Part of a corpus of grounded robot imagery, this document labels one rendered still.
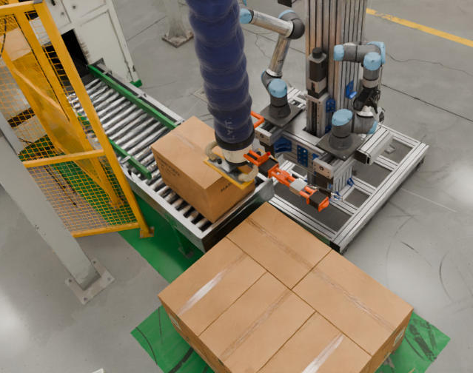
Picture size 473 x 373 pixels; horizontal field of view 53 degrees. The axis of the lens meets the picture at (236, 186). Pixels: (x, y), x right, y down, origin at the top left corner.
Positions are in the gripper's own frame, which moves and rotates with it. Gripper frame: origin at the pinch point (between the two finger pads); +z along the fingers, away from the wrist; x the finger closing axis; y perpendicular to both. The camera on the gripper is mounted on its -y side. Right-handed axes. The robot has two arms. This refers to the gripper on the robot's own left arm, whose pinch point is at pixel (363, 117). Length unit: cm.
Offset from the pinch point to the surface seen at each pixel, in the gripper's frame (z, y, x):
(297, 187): 23.3, -42.2, 10.5
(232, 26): -57, -39, 46
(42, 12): -52, -77, 147
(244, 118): -4, -39, 47
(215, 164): 35, -50, 67
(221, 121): -4, -48, 55
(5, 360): 152, -215, 145
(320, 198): 22.4, -41.5, -3.6
